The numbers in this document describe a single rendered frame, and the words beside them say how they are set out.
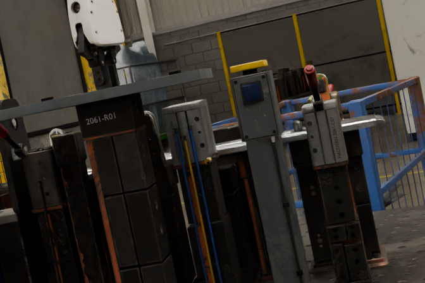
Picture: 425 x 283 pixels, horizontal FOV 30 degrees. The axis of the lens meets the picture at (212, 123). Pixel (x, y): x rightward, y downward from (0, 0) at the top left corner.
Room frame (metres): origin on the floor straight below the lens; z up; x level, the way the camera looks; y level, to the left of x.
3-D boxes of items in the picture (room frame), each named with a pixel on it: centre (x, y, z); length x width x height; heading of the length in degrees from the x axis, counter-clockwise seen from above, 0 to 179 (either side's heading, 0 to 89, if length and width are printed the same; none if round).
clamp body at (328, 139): (1.53, -0.21, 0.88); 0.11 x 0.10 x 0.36; 170
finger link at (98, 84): (1.39, 0.18, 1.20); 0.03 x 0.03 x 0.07; 64
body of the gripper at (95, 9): (1.41, 0.17, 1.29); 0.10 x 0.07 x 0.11; 154
